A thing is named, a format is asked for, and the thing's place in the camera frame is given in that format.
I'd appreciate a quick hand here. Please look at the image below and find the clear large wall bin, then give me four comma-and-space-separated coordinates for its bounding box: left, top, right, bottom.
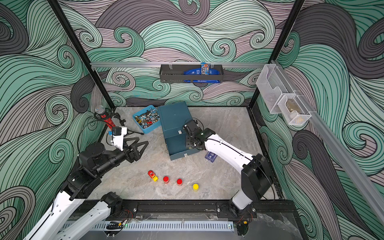
256, 64, 295, 114

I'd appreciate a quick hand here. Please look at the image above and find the clear small wall bin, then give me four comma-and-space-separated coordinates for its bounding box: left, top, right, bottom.
278, 94, 311, 127

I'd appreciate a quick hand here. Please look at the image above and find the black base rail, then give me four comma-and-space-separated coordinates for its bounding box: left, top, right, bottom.
101, 193, 256, 220

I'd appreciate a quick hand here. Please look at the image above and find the blue tray of trinkets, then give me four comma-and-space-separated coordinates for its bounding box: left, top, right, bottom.
133, 105, 161, 134

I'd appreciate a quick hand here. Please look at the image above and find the blue snack packet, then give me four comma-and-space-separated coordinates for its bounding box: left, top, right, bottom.
184, 63, 220, 83

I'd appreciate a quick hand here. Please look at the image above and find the white perforated cable duct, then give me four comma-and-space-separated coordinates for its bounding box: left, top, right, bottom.
64, 220, 235, 232

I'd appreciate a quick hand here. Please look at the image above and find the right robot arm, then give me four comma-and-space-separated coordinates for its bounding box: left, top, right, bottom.
183, 120, 273, 213

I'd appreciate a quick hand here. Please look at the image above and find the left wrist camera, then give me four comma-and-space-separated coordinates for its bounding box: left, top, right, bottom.
109, 127, 128, 151

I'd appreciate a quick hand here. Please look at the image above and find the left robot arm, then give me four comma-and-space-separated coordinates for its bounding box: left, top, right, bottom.
25, 137, 149, 240

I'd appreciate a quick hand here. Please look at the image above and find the red yellow toy bulldozer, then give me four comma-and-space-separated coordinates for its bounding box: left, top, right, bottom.
148, 170, 159, 182

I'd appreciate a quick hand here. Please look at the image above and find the blue playing card box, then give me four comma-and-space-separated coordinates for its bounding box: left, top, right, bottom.
205, 152, 217, 163

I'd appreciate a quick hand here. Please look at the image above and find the teal drawer cabinet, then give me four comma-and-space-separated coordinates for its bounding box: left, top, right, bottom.
158, 102, 199, 161

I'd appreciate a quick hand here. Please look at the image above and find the black wall basket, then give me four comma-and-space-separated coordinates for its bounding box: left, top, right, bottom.
160, 64, 225, 83

